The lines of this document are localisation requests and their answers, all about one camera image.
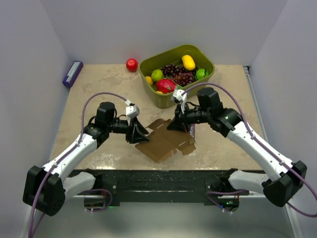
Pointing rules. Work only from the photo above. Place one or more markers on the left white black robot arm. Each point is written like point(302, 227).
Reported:
point(48, 187)

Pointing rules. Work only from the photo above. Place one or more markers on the green lime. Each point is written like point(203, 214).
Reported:
point(157, 75)

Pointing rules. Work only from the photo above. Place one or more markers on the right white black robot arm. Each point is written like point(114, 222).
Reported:
point(282, 178)

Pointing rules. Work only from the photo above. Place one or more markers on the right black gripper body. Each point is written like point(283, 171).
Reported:
point(184, 116)

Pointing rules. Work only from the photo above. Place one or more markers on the yellow mango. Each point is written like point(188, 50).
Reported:
point(188, 62)

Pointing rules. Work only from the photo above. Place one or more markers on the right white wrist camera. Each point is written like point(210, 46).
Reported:
point(179, 96)

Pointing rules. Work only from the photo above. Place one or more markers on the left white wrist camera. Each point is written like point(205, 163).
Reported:
point(132, 111)

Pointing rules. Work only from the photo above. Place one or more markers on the dark purple grape bunch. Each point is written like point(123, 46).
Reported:
point(179, 74)

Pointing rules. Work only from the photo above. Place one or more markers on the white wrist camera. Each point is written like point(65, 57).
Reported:
point(132, 111)
point(179, 96)

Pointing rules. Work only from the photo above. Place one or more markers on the red apple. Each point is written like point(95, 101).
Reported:
point(132, 65)

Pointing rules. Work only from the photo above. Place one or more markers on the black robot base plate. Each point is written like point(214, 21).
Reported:
point(159, 186)

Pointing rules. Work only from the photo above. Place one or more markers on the red dragon fruit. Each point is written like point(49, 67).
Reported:
point(166, 85)

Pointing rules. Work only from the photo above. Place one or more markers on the purple candy bar wrapper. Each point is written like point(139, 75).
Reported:
point(192, 130)

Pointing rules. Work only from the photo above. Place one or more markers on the small orange fruit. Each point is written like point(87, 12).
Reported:
point(149, 80)

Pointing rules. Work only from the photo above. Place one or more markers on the brown cardboard paper box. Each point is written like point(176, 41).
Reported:
point(164, 143)

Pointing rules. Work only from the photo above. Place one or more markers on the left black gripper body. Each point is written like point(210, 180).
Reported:
point(130, 129)

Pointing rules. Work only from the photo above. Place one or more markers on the small green watermelon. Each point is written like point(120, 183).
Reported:
point(201, 73)

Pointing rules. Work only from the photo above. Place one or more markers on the purple white rectangular box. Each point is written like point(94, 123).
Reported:
point(72, 74)

